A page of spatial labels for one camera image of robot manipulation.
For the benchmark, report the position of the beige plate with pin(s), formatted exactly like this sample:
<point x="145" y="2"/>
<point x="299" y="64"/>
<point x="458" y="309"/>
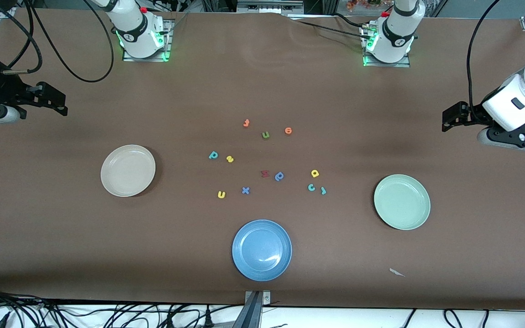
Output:
<point x="128" y="171"/>

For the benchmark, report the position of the metal camera post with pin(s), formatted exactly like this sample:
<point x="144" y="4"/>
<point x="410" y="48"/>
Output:
<point x="251" y="314"/>

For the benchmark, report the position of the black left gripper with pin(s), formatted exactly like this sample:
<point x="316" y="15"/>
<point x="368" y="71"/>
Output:
<point x="473" y="115"/>

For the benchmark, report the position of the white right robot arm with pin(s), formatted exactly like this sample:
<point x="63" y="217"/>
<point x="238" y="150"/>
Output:
<point x="137" y="27"/>

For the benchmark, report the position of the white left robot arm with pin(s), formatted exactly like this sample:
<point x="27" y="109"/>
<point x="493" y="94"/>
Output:
<point x="397" y="32"/>

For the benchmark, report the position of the teal foam letter p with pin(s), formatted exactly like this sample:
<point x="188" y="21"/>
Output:
<point x="211" y="155"/>

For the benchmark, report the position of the blue plate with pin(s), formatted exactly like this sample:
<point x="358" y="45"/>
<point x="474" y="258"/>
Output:
<point x="261" y="249"/>

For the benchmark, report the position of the light green plate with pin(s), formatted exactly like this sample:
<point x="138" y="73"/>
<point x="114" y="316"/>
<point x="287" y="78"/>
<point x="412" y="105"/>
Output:
<point x="401" y="202"/>

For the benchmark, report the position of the grey metal box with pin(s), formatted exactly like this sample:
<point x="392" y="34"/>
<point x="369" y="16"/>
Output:
<point x="269" y="6"/>

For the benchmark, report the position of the brown table cover sheet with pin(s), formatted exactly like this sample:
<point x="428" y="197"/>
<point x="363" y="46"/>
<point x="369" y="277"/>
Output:
<point x="262" y="68"/>

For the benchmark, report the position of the white paper scrap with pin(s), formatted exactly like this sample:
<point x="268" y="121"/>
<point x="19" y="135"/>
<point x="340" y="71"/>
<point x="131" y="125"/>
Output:
<point x="397" y="272"/>

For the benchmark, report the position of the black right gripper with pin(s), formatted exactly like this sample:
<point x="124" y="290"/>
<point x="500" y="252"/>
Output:
<point x="8" y="88"/>

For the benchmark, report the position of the blue foam letter a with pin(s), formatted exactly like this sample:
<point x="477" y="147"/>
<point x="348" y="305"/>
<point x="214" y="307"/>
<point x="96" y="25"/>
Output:
<point x="277" y="176"/>

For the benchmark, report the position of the orange artificial flowers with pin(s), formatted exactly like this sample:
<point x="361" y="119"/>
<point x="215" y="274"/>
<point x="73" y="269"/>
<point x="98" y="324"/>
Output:
<point x="358" y="4"/>

